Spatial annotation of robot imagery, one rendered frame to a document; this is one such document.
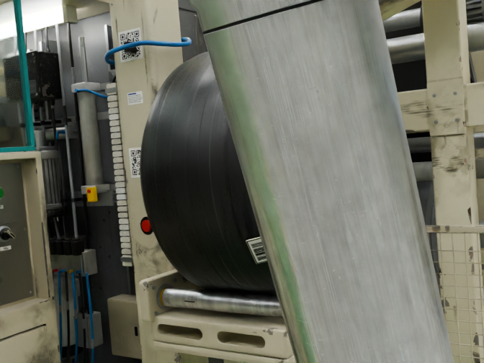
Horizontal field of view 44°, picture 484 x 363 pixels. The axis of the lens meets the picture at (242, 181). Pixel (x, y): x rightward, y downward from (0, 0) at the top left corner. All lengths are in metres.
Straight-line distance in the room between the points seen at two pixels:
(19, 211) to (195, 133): 0.59
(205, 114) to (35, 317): 0.70
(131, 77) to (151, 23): 0.14
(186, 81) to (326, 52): 0.94
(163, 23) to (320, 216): 1.23
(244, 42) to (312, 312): 0.17
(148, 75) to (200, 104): 0.34
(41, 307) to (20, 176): 0.33
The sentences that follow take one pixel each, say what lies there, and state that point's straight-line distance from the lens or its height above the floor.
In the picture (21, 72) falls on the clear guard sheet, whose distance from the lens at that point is 1.60.
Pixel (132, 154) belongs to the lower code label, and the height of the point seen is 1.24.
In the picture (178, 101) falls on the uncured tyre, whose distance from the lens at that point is 1.23.
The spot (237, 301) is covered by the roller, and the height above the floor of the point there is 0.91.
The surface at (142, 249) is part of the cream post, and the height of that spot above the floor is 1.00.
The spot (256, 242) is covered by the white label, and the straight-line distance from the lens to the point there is 1.15.
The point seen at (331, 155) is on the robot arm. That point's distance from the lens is 0.35.
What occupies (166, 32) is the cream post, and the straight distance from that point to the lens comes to 1.55.
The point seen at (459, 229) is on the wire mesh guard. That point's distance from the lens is 1.58.
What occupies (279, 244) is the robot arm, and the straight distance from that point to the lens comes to 0.38.
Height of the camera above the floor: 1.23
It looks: 3 degrees down
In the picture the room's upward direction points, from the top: 5 degrees counter-clockwise
